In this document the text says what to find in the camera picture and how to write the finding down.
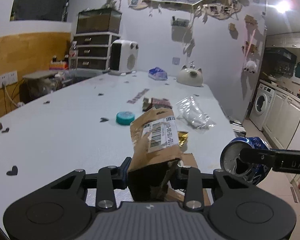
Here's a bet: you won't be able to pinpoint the gold foil wrapper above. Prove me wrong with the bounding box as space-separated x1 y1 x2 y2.
178 131 188 147

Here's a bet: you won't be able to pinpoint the glass fish tank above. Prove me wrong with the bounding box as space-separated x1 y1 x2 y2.
76 8 122 34

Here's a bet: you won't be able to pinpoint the wall power socket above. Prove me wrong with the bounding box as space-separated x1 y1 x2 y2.
0 70 18 89

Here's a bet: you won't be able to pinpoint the white washing machine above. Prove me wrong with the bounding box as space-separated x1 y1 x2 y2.
249 83 275 131

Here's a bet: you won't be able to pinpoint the crushed blue soda can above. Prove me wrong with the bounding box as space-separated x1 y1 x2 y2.
220 137 270 185

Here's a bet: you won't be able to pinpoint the white cat-shaped ceramic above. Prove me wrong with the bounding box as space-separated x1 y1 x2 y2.
177 65 203 87

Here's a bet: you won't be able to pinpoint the brown paper shipping envelope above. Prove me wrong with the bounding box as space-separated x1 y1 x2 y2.
127 106 183 202

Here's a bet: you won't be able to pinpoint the white plush wall toy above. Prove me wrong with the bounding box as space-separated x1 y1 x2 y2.
243 60 257 74

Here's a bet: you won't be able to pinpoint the white space heater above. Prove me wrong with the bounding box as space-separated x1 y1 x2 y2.
109 39 139 75

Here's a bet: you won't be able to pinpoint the red snack box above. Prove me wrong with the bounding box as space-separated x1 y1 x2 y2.
142 97 172 112

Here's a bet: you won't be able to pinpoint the dark drawer cabinet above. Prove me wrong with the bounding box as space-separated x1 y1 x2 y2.
74 31 120 70

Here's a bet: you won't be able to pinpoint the teal round lid container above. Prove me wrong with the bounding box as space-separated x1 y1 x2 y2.
116 111 135 126

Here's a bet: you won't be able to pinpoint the clear plastic bag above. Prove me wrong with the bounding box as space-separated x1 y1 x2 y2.
176 95 216 131

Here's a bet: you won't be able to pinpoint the blue tissue pack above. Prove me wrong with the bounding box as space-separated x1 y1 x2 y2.
148 67 167 80

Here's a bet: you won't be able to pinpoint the white kitchen cabinets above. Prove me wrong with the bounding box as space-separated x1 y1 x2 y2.
263 91 300 149

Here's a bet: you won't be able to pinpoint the plastic water bottle red label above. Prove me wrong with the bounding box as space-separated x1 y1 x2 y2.
68 41 78 69

